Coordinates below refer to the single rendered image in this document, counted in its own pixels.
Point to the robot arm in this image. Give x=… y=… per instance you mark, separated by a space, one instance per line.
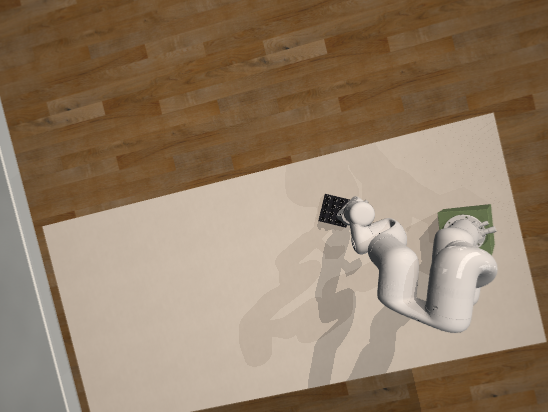
x=456 y=276

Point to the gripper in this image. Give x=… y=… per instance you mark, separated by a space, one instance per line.
x=340 y=214

